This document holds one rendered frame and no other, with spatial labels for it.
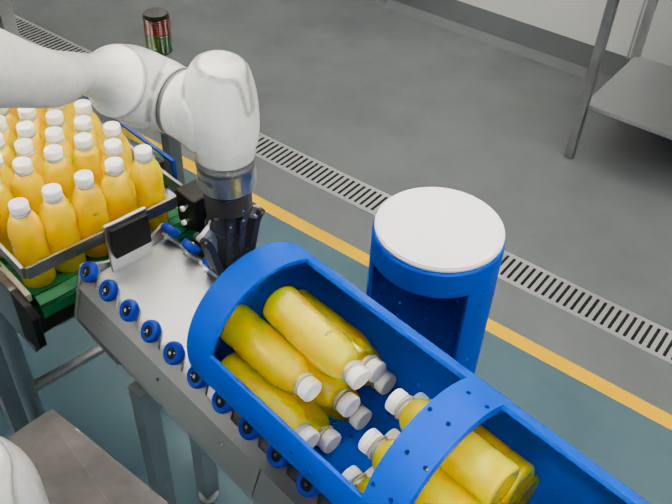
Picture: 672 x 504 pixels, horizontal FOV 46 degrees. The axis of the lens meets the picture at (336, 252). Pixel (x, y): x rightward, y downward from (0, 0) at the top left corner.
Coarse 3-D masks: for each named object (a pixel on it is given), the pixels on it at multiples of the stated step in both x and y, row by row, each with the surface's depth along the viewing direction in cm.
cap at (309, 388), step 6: (306, 378) 122; (312, 378) 122; (300, 384) 121; (306, 384) 121; (312, 384) 121; (318, 384) 122; (300, 390) 121; (306, 390) 121; (312, 390) 122; (318, 390) 123; (300, 396) 122; (306, 396) 121; (312, 396) 123
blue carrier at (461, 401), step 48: (240, 288) 123; (336, 288) 139; (192, 336) 126; (384, 336) 135; (240, 384) 121; (432, 384) 130; (480, 384) 112; (288, 432) 115; (384, 432) 134; (432, 432) 103; (528, 432) 117; (336, 480) 110; (384, 480) 104; (576, 480) 115
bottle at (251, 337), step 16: (240, 304) 131; (240, 320) 128; (256, 320) 128; (224, 336) 129; (240, 336) 127; (256, 336) 126; (272, 336) 126; (240, 352) 127; (256, 352) 125; (272, 352) 124; (288, 352) 123; (256, 368) 126; (272, 368) 123; (288, 368) 122; (304, 368) 123; (272, 384) 124; (288, 384) 122
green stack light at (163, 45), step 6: (168, 36) 190; (150, 42) 189; (156, 42) 189; (162, 42) 189; (168, 42) 191; (150, 48) 191; (156, 48) 190; (162, 48) 190; (168, 48) 191; (162, 54) 191; (168, 54) 192
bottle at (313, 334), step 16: (288, 288) 128; (272, 304) 126; (288, 304) 125; (304, 304) 125; (272, 320) 126; (288, 320) 124; (304, 320) 123; (320, 320) 123; (288, 336) 124; (304, 336) 122; (320, 336) 121; (336, 336) 121; (304, 352) 123; (320, 352) 120; (336, 352) 119; (352, 352) 120; (320, 368) 121; (336, 368) 119
